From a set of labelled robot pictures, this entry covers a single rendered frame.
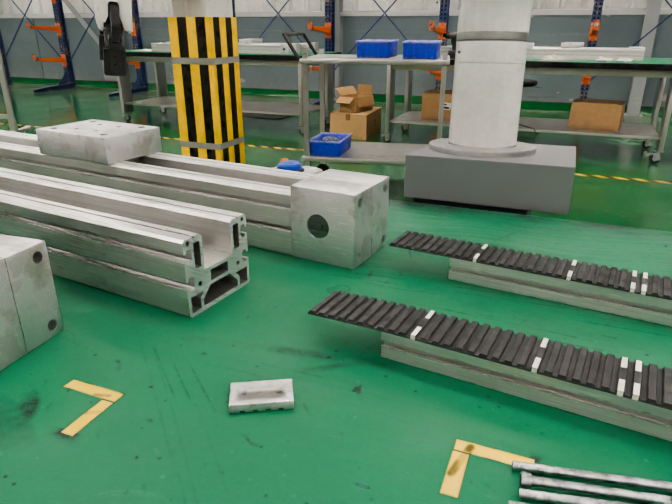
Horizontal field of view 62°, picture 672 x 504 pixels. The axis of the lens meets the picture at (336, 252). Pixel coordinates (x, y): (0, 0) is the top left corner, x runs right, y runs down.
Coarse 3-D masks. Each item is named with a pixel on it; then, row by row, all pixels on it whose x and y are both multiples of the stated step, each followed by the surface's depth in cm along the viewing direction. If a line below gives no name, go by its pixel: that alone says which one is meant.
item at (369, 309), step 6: (372, 300) 54; (384, 300) 54; (366, 306) 53; (372, 306) 53; (378, 306) 52; (384, 306) 53; (360, 312) 51; (366, 312) 52; (372, 312) 51; (348, 318) 50; (354, 318) 50; (360, 318) 51; (366, 318) 50; (354, 324) 50; (360, 324) 50
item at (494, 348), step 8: (496, 328) 49; (488, 336) 48; (496, 336) 47; (504, 336) 47; (512, 336) 48; (488, 344) 46; (496, 344) 47; (504, 344) 46; (480, 352) 45; (488, 352) 45; (496, 352) 45; (504, 352) 46; (488, 360) 45; (496, 360) 44
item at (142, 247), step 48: (0, 192) 70; (48, 192) 74; (96, 192) 70; (48, 240) 65; (96, 240) 61; (144, 240) 57; (192, 240) 55; (240, 240) 62; (144, 288) 59; (192, 288) 57
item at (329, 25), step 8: (232, 0) 827; (288, 0) 787; (328, 0) 763; (440, 0) 709; (448, 0) 715; (232, 8) 832; (328, 8) 766; (440, 8) 712; (448, 8) 719; (280, 16) 803; (328, 16) 770; (440, 16) 715; (448, 16) 722; (328, 24) 773; (432, 24) 666; (440, 24) 718; (264, 32) 819; (328, 32) 773; (368, 32) 762; (400, 32) 747; (440, 32) 702; (328, 40) 782; (328, 48) 786; (432, 72) 693; (440, 72) 734; (440, 80) 743; (312, 104) 753
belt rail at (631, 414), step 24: (384, 336) 50; (408, 360) 49; (432, 360) 48; (456, 360) 47; (480, 360) 46; (480, 384) 47; (504, 384) 45; (528, 384) 45; (552, 384) 43; (576, 384) 42; (576, 408) 43; (600, 408) 42; (624, 408) 42; (648, 408) 40; (648, 432) 41
